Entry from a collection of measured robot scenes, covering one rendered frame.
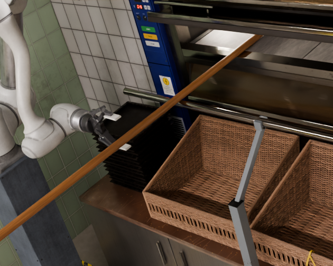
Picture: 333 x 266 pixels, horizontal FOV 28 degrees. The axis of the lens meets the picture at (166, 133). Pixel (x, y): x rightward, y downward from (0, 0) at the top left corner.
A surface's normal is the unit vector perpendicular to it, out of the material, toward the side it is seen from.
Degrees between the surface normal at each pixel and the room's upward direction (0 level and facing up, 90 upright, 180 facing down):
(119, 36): 90
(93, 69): 90
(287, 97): 70
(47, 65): 90
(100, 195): 0
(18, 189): 90
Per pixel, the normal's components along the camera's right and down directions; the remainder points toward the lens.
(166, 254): -0.66, 0.53
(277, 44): -0.25, -0.83
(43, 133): 0.44, -0.07
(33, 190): 0.73, 0.18
